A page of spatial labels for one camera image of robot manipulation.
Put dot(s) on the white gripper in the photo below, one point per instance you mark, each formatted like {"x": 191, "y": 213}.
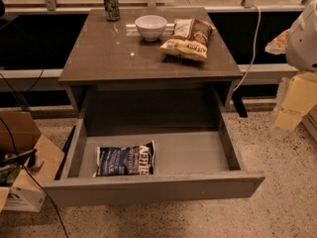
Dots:
{"x": 304, "y": 47}

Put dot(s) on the blue chip bag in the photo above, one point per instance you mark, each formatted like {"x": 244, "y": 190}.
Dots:
{"x": 131, "y": 161}

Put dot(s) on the yellow brown chip bag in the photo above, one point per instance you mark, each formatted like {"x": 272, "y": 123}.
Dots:
{"x": 189, "y": 39}

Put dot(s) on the grey cabinet counter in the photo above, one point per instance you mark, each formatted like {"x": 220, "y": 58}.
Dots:
{"x": 114, "y": 53}

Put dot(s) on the grey open top drawer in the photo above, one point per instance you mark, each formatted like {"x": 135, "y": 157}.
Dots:
{"x": 196, "y": 156}

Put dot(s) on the white bowl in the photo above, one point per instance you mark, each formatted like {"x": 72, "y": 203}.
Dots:
{"x": 150, "y": 27}

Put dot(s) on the green soda can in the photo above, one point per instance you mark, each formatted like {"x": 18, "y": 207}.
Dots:
{"x": 112, "y": 10}

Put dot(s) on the cardboard box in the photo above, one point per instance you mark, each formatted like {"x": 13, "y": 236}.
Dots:
{"x": 19, "y": 133}

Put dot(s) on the black tools in box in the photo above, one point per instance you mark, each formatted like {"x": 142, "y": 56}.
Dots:
{"x": 11, "y": 165}

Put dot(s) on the metal window rail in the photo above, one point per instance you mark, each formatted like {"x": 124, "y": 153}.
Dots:
{"x": 46, "y": 79}

